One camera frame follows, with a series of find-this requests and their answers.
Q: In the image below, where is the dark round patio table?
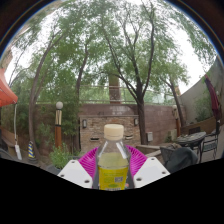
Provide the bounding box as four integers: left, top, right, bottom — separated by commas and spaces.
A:
176, 131, 207, 149

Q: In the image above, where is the wooden bench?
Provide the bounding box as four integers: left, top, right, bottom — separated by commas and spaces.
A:
0, 126, 16, 148

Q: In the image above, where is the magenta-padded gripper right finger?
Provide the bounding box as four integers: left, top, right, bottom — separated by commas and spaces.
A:
125, 144, 171, 189

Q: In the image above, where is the orange canopy tent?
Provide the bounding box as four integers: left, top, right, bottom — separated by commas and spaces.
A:
0, 68, 23, 161

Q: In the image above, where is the slim wooden lamp post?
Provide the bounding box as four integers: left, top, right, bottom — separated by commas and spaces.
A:
172, 104, 182, 138

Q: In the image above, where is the folded maroon patio umbrella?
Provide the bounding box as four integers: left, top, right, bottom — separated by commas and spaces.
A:
203, 73, 222, 123

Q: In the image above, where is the wooden lamp post with globe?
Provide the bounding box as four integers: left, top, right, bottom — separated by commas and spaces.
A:
54, 101, 64, 149

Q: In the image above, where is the clear bottle with yellow label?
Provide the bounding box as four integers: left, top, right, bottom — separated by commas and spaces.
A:
96, 123, 132, 192

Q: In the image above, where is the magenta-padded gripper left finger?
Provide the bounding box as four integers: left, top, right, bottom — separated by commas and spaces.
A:
57, 148, 101, 190

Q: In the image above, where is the green plant in blue pot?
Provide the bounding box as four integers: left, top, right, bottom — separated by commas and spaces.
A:
46, 143, 73, 174

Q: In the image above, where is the dark metal patio chair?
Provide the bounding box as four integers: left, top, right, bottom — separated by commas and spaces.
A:
199, 131, 221, 161

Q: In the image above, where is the blue yellow striped cone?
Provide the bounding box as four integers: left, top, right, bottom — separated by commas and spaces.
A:
27, 140, 36, 160

